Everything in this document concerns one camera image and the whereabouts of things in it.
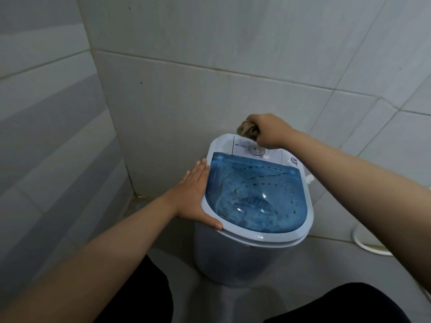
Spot person's right hand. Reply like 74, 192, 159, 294
245, 113, 297, 148

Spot person's left hand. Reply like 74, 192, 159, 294
170, 158, 224, 232

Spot brown cloth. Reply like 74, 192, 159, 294
237, 120, 262, 140

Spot white mini washing machine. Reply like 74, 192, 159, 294
194, 133, 315, 288

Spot person's right forearm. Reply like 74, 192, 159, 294
289, 129, 431, 284

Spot person's left forearm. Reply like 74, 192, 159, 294
0, 192, 180, 323

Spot white round timer dial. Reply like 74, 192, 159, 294
248, 142, 267, 158

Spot blue transparent washer lid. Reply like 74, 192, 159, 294
203, 151, 308, 234

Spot person's left leg black trousers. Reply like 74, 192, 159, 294
132, 255, 174, 323

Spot person's leg black trousers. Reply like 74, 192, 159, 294
132, 255, 174, 323
264, 282, 412, 323

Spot person's right leg black trousers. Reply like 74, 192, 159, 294
264, 282, 412, 323

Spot white drain hose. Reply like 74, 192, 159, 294
351, 221, 395, 257

